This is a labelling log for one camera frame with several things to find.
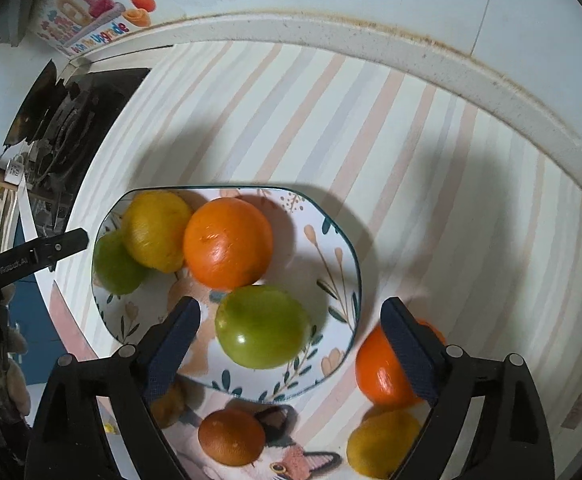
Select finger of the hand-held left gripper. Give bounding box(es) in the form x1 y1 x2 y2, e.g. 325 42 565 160
30 228 90 272

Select white mug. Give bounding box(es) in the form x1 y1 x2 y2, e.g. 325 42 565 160
5 156 26 183

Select blue kitchen cabinet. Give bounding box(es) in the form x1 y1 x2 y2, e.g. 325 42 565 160
8 200 66 386

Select person's left hand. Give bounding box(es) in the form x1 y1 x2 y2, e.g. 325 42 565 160
0 305 30 423

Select colourful wall sticker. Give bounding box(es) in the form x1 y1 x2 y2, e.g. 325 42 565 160
31 0 157 58

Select striped cat print mat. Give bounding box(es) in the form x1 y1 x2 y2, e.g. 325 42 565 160
48 40 582 480

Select green apple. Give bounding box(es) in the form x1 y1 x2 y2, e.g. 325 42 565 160
215 285 313 370
93 230 149 295

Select yellow citrus fruit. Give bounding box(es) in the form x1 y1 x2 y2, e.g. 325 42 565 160
122 190 194 274
346 407 424 480

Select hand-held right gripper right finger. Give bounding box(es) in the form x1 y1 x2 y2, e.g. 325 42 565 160
380 296 557 480

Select black gas stove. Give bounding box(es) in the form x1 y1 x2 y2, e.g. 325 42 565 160
13 59 152 196

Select reddish brown orange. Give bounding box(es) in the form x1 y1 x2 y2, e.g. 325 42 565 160
197 408 267 467

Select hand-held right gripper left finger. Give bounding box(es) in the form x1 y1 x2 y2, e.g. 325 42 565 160
25 296 202 480

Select floral ceramic plate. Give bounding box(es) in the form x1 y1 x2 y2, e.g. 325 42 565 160
92 186 362 403

